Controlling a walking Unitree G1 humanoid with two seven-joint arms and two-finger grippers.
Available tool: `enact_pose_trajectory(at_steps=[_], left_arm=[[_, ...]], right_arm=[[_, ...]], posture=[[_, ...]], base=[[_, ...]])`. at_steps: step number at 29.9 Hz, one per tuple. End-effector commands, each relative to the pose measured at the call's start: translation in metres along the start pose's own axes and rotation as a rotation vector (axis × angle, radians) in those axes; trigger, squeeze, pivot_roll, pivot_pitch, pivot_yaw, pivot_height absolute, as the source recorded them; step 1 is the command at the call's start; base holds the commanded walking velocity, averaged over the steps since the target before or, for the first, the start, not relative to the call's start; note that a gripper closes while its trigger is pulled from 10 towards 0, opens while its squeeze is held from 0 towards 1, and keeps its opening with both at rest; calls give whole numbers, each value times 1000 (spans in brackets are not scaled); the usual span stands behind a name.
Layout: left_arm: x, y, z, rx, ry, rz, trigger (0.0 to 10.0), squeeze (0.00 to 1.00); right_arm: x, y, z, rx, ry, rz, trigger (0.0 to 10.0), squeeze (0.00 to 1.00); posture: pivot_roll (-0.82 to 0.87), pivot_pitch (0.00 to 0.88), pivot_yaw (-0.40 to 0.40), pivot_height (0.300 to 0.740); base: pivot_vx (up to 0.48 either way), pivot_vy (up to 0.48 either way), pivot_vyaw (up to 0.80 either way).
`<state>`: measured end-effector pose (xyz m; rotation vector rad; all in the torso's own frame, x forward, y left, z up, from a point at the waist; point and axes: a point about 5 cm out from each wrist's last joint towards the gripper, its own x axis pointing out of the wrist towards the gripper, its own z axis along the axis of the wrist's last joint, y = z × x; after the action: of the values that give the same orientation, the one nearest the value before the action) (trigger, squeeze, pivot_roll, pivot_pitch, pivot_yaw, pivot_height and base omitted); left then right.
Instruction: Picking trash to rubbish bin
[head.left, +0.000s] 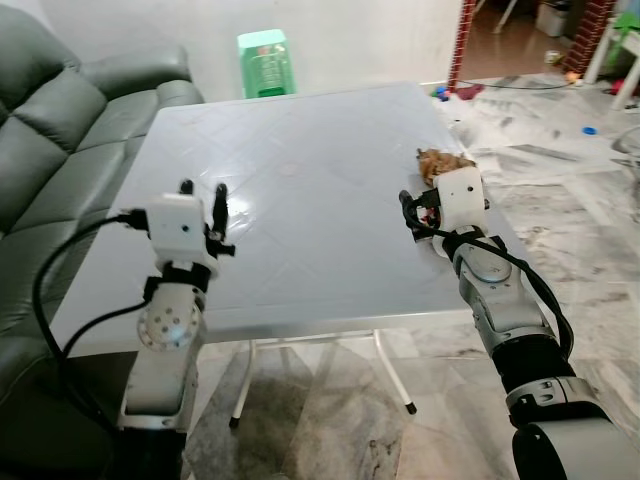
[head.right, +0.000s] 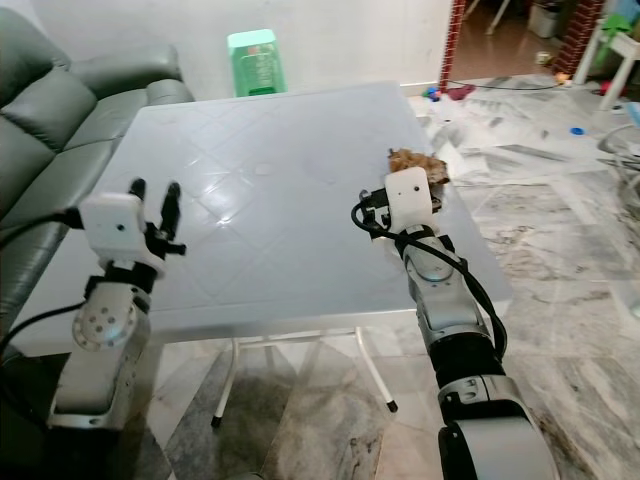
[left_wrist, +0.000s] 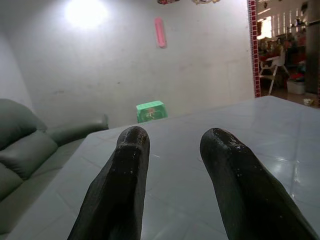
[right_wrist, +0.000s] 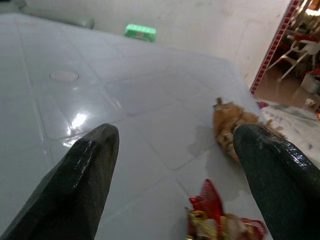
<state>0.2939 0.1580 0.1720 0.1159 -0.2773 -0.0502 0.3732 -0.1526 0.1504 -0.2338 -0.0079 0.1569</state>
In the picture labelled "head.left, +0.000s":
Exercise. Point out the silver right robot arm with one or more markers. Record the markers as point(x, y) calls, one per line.
point(510, 310)

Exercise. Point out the white bucket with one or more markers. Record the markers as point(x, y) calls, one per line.
point(551, 17)

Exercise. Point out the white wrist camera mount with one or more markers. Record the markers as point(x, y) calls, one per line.
point(177, 228)
point(462, 198)

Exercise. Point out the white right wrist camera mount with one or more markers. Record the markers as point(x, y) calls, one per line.
point(462, 198)

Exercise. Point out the wide red brick pillar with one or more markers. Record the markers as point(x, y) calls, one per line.
point(592, 30)

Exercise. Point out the green plastic stool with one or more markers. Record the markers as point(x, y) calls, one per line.
point(266, 65)

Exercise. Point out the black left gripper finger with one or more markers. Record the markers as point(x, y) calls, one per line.
point(186, 188)
point(220, 205)

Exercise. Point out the white plastic folding table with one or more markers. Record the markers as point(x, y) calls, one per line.
point(300, 200)

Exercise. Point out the narrow red brick pillar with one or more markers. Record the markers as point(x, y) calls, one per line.
point(463, 40)

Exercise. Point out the white plastic chair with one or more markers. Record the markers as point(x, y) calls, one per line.
point(625, 60)

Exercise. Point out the dark green leather sofa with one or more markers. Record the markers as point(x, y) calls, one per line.
point(50, 150)

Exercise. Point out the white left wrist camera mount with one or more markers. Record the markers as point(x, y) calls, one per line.
point(177, 228)

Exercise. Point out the brown paper trash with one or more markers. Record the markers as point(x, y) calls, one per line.
point(444, 163)

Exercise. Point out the blue bottle cap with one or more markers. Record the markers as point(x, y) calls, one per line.
point(590, 129)

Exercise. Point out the small colourful toys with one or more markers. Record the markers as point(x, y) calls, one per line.
point(445, 93)

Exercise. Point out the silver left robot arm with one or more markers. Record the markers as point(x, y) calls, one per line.
point(165, 320)

